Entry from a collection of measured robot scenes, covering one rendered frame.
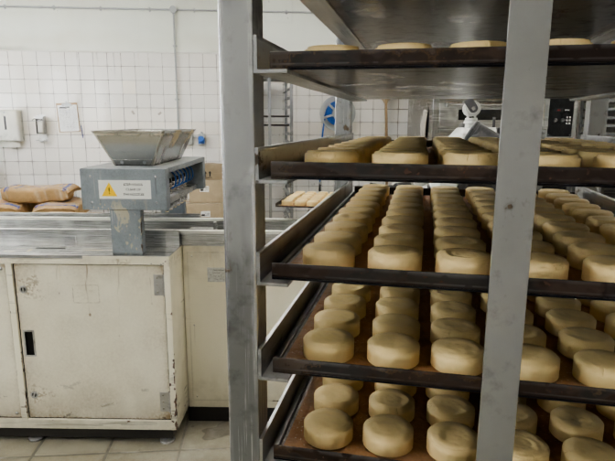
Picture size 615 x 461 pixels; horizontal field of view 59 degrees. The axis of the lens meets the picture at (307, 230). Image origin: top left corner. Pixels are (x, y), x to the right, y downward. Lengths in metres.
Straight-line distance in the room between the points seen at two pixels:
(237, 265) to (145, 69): 6.09
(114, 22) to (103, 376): 4.83
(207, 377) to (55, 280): 0.77
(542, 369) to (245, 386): 0.26
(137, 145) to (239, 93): 1.80
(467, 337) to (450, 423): 0.09
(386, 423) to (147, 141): 1.81
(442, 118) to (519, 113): 5.18
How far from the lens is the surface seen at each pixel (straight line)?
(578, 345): 0.59
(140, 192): 2.16
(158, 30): 6.55
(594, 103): 1.09
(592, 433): 0.63
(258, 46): 0.47
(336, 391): 0.63
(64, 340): 2.45
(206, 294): 2.39
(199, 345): 2.48
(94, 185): 2.22
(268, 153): 0.49
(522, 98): 0.45
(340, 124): 1.06
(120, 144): 2.27
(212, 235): 2.33
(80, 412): 2.57
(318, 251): 0.49
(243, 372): 0.51
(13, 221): 2.96
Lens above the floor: 1.36
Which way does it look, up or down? 11 degrees down
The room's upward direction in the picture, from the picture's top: straight up
